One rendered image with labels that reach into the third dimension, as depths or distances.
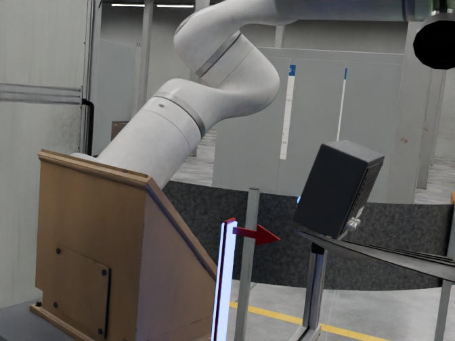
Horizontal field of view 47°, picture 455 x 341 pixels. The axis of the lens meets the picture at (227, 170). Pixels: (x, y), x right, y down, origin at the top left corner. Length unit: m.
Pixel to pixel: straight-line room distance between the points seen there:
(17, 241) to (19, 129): 0.49
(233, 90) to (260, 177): 5.89
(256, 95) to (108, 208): 0.37
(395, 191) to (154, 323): 4.10
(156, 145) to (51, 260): 0.26
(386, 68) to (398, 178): 2.06
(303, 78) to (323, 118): 0.56
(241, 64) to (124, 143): 0.28
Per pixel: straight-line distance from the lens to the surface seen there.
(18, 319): 0.98
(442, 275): 0.49
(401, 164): 4.75
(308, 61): 6.67
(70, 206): 0.86
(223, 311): 0.63
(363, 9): 0.53
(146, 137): 0.88
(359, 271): 2.40
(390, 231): 2.41
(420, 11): 0.53
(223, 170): 7.04
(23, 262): 2.49
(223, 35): 1.00
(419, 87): 4.73
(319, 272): 1.13
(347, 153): 1.14
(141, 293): 0.76
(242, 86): 0.99
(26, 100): 2.36
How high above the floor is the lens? 1.33
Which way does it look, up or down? 8 degrees down
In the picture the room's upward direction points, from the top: 5 degrees clockwise
